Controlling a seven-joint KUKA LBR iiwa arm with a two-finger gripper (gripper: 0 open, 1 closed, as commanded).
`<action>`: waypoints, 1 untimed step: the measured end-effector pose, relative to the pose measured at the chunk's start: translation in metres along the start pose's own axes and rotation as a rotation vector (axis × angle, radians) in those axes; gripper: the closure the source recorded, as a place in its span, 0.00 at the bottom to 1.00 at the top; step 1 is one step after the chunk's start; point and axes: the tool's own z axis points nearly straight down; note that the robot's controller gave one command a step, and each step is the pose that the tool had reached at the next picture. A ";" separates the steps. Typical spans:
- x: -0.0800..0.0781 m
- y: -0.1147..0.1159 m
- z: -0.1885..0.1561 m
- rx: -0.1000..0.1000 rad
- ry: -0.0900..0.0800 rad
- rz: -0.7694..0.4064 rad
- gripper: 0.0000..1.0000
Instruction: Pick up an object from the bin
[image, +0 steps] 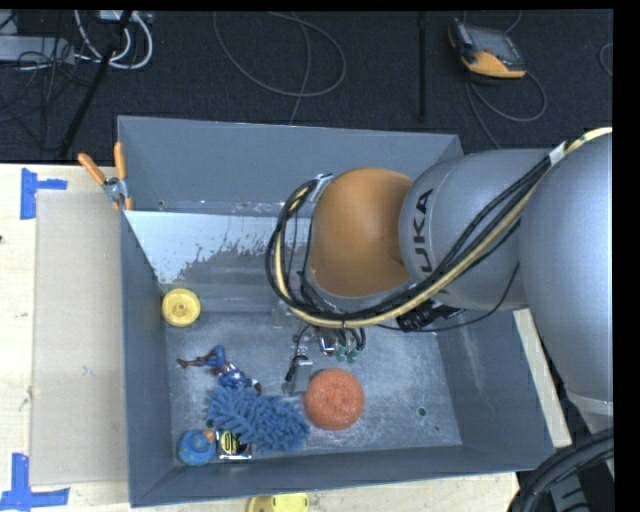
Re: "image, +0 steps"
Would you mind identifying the blue chenille cleaning mitt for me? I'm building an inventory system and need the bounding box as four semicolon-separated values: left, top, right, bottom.
204;385;312;455

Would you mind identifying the pale cardboard board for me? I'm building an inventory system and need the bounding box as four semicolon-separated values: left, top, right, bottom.
28;189;132;487

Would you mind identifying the blue ball with yellow spots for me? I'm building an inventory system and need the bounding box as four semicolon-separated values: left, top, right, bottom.
175;428;218;467

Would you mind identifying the grey metal bin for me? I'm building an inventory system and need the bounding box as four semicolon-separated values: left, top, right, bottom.
116;115;557;509

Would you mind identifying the orange round sponge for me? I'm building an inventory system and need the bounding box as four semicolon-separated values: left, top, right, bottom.
302;368;366;431

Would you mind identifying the blue and red action figure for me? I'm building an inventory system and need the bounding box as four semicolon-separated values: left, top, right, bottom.
176;344;264;397

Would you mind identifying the yellow round plastic wheel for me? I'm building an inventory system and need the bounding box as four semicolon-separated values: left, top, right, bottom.
161;288;202;328

